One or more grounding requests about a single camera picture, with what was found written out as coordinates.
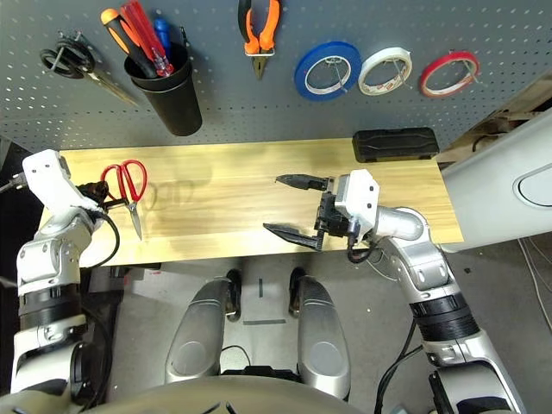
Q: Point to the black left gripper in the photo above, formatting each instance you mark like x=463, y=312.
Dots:
x=92, y=194

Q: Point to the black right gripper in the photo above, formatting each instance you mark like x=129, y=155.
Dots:
x=332, y=222

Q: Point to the orange black needle-nose pliers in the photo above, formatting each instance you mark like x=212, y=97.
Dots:
x=259, y=45

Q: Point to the red tape roll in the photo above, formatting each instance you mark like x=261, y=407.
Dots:
x=424, y=82

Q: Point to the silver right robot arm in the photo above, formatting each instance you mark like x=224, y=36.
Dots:
x=414, y=259

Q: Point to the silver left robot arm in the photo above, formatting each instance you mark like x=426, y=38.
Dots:
x=47, y=259

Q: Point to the dark grey pegboard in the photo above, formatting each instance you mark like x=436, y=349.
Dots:
x=259, y=108

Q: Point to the black table foot bar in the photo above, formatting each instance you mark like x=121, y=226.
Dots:
x=133, y=271

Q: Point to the black side cabinet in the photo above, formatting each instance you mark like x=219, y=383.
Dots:
x=6, y=224

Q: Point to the black plastic cup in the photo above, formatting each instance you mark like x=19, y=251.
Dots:
x=177, y=108

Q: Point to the black ribbed tool case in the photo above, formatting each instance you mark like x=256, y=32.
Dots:
x=397, y=144

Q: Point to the blue tape roll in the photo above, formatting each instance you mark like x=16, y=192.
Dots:
x=302, y=77

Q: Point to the silver right robot leg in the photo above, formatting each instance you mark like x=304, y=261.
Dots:
x=321, y=345

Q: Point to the silver robot leg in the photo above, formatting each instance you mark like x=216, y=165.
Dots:
x=198, y=336
x=321, y=345

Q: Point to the white tape roll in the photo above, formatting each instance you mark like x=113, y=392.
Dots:
x=363, y=77

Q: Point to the silver left robot leg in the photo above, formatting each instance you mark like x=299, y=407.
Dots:
x=198, y=336

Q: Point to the orange black screwdriver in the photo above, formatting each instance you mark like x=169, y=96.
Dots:
x=114, y=28

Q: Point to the grey robot torso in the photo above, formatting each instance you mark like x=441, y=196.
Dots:
x=215, y=397

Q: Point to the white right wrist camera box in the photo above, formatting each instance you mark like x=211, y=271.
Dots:
x=358, y=194

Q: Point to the white shelf frame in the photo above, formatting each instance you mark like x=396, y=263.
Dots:
x=524, y=92

